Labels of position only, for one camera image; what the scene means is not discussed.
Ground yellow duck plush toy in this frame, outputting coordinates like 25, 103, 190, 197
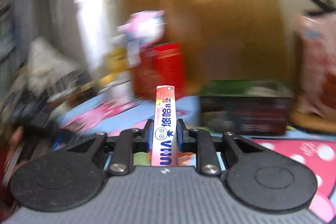
99, 46, 130, 87

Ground dark green-topped storage box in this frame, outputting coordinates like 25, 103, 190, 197
198, 80, 293, 136

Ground UHA pink candy stick pack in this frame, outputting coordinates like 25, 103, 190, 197
151, 85, 178, 167

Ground grey curtain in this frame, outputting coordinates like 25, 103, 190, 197
7, 0, 77, 77

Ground pink fried dough snack bag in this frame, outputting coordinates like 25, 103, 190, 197
298, 12, 335, 121

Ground person's left hand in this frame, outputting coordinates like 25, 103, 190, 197
1, 126, 27, 188

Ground pink blue plush toy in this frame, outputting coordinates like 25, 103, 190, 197
118, 10, 165, 68

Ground brown cardboard box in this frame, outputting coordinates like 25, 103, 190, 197
121, 0, 292, 86

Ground grey dotted cloth pouch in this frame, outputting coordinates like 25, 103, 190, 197
27, 36, 81, 96

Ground red snack box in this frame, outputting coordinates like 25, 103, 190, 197
132, 43, 186, 100

